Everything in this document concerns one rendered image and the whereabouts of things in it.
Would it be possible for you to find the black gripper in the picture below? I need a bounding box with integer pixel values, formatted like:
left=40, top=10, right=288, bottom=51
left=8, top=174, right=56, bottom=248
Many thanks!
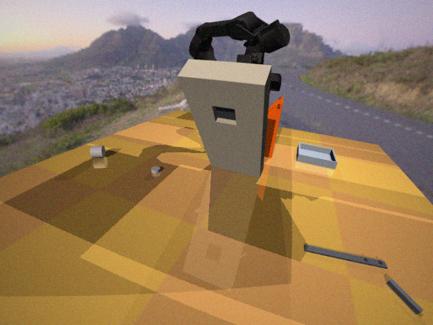
left=246, top=51, right=281, bottom=91

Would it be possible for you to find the grey panel with rectangular slot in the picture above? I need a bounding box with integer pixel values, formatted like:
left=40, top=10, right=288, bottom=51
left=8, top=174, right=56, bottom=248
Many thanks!
left=178, top=59, right=271, bottom=178

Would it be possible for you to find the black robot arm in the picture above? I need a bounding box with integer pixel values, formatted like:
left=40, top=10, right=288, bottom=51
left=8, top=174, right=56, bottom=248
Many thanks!
left=189, top=12, right=290, bottom=64

